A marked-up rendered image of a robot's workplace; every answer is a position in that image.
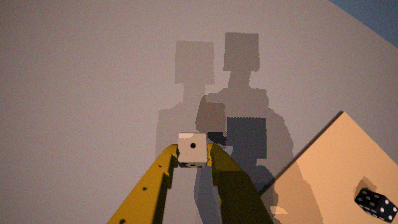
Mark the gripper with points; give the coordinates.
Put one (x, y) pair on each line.
(239, 200)

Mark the orange flat mat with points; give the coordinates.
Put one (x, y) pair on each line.
(320, 185)

